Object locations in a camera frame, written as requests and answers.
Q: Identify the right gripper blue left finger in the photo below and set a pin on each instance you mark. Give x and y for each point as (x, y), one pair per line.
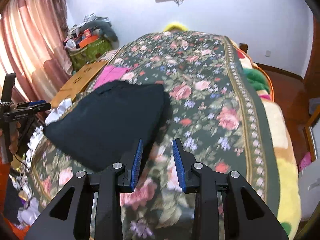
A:
(119, 177)

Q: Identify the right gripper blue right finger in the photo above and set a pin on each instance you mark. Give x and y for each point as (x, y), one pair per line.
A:
(195, 177)

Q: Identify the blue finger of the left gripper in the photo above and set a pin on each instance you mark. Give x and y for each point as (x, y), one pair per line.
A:
(33, 103)

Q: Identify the black pants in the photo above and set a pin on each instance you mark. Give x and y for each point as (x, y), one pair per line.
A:
(109, 121)

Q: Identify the white crumpled cloth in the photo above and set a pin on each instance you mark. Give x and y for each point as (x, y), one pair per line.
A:
(56, 113)

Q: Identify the wooden folding lap desk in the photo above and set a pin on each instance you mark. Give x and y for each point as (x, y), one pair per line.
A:
(77, 83)

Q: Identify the floral bed quilt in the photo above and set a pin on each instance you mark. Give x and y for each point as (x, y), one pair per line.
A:
(218, 117)

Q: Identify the green fabric storage box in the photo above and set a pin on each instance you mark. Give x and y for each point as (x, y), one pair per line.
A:
(90, 53)

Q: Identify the pink striped curtain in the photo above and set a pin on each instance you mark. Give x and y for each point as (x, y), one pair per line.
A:
(32, 36)

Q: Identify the folded pink pants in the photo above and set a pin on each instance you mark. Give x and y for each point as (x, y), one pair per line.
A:
(110, 73)

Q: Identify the orange box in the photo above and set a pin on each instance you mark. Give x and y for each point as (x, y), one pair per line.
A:
(88, 40)

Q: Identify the grey neck pillow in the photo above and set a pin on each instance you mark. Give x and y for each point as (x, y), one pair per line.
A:
(104, 26)

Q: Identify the yellow foam headboard guard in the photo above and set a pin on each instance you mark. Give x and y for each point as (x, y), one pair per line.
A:
(175, 26)

